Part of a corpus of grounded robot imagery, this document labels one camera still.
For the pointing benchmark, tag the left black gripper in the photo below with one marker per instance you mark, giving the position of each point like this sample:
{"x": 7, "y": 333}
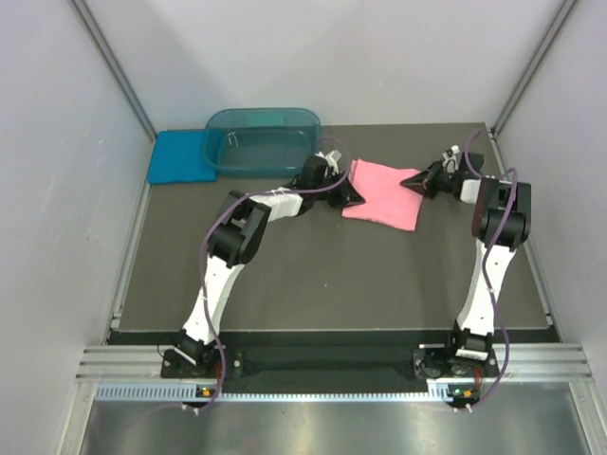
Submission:
{"x": 351, "y": 195}

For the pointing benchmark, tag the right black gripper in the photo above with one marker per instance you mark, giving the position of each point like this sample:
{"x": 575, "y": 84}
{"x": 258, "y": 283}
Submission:
{"x": 424, "y": 182}

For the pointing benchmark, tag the pink t shirt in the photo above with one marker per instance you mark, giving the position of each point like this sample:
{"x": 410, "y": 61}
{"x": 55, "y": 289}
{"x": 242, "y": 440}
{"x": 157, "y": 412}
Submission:
{"x": 386, "y": 201}

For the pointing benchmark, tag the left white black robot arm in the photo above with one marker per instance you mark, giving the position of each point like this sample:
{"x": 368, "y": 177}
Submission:
{"x": 232, "y": 242}

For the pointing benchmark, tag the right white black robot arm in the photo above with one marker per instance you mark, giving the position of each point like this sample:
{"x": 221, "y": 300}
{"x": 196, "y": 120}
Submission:
{"x": 500, "y": 225}

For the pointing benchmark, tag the teal plastic tub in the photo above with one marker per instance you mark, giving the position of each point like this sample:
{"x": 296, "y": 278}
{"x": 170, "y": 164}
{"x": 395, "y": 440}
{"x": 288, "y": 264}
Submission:
{"x": 268, "y": 142}

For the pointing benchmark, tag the folded blue t shirt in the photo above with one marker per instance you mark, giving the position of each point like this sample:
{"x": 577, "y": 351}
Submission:
{"x": 177, "y": 157}

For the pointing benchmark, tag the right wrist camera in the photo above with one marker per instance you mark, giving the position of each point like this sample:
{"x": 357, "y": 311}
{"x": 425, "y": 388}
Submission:
{"x": 451, "y": 160}

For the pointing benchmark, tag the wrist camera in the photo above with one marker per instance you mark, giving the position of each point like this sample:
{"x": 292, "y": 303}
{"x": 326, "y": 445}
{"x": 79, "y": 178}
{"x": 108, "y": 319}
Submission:
{"x": 451, "y": 160}
{"x": 332, "y": 159}

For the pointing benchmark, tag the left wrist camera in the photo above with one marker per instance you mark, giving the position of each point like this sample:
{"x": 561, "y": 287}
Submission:
{"x": 332, "y": 159}

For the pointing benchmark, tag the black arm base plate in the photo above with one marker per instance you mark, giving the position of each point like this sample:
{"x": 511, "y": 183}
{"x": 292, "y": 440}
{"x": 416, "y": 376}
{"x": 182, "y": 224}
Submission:
{"x": 240, "y": 355}

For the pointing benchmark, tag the grey slotted cable duct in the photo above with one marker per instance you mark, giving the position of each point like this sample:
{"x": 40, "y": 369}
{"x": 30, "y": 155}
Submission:
{"x": 194, "y": 393}

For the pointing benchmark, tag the aluminium frame rail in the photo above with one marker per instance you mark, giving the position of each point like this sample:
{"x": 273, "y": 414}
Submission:
{"x": 119, "y": 364}

